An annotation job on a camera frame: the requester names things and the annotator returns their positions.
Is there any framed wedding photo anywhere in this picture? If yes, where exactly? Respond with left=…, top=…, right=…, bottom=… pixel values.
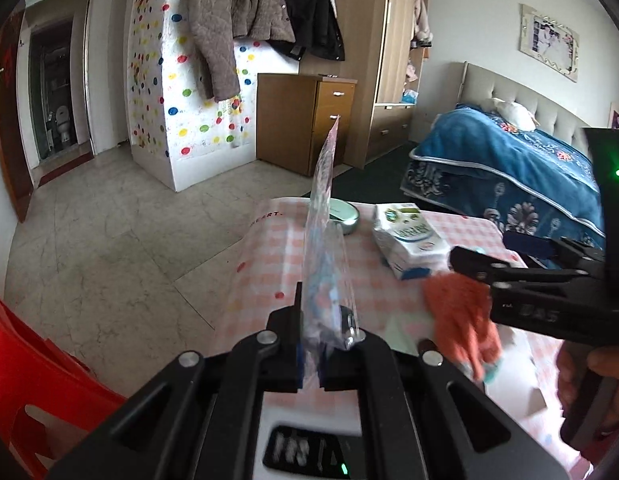
left=519, top=3, right=579, bottom=82

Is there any dark red door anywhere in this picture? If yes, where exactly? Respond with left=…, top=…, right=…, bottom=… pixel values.
left=0, top=10, right=34, bottom=223

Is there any white pillow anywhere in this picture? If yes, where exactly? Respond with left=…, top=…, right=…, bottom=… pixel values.
left=481, top=98, right=539, bottom=131

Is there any white portable wifi device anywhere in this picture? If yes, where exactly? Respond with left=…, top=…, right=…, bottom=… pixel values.
left=252, top=389, right=367, bottom=479

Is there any blue floral bedspread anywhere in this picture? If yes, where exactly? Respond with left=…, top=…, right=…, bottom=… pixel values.
left=401, top=104, right=605, bottom=248

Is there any white tissue pack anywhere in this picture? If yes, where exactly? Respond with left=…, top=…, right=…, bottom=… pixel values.
left=373, top=203, right=451, bottom=281

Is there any white toilet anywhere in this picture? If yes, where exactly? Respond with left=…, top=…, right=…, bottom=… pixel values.
left=55, top=105, right=72, bottom=146

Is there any black coat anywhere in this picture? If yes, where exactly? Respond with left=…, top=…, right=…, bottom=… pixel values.
left=268, top=0, right=345, bottom=62

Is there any clear plastic wrapper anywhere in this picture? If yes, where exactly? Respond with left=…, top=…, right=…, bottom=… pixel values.
left=301, top=122, right=360, bottom=386

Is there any small purple wall picture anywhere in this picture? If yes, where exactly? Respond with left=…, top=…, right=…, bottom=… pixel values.
left=609, top=103, right=619, bottom=130

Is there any brown quilted jacket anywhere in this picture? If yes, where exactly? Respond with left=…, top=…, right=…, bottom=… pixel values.
left=188, top=0, right=296, bottom=101

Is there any polka dot white cabinet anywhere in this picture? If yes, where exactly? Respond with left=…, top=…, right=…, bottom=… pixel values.
left=126, top=0, right=299, bottom=192

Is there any pink hanging garment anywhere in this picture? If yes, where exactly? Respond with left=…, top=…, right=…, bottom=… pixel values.
left=413, top=0, right=433, bottom=48

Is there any brown drawer cabinet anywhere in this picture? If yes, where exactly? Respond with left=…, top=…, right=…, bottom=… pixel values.
left=256, top=74, right=357, bottom=177

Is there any white torn paper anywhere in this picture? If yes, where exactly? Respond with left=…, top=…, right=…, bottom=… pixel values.
left=483, top=325, right=561, bottom=422

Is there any round green tin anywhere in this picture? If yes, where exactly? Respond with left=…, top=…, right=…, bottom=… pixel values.
left=329, top=198, right=360, bottom=235

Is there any beige upholstered bed frame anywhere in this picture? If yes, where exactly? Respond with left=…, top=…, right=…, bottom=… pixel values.
left=457, top=62, right=587, bottom=153

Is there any orange knit glove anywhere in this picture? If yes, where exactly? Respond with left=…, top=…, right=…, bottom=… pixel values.
left=422, top=272, right=503, bottom=382

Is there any red plastic stool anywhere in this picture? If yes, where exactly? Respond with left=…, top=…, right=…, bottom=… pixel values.
left=0, top=299, right=126, bottom=479

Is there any wooden wardrobe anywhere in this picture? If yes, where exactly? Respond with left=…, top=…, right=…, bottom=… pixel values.
left=300, top=0, right=429, bottom=168

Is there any pink checkered tablecloth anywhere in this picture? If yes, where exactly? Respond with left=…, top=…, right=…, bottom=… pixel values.
left=211, top=197, right=589, bottom=479

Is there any right hand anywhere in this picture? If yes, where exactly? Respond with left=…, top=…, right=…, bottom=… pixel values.
left=556, top=341, right=619, bottom=467

